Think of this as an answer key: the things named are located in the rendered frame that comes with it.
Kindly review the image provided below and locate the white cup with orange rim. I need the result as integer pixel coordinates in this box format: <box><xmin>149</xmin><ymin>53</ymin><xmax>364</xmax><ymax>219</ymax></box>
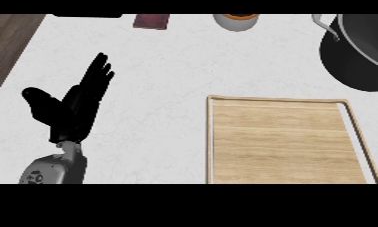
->
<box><xmin>211</xmin><ymin>14</ymin><xmax>260</xmax><ymax>33</ymax></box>

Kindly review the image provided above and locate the black pot with steel handle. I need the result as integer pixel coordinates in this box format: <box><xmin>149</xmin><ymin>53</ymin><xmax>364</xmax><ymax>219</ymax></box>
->
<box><xmin>310</xmin><ymin>14</ymin><xmax>378</xmax><ymax>93</ymax></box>

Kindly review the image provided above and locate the dark red box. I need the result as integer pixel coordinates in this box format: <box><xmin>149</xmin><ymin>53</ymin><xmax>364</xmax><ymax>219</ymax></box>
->
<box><xmin>131</xmin><ymin>14</ymin><xmax>171</xmax><ymax>31</ymax></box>

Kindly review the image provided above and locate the pale wooden tray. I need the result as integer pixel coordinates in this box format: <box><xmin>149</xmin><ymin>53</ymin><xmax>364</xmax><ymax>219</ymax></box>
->
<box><xmin>205</xmin><ymin>94</ymin><xmax>378</xmax><ymax>185</ymax></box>

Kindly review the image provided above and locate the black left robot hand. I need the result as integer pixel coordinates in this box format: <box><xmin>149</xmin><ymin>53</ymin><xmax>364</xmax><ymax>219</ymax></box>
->
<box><xmin>20</xmin><ymin>51</ymin><xmax>116</xmax><ymax>145</ymax></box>

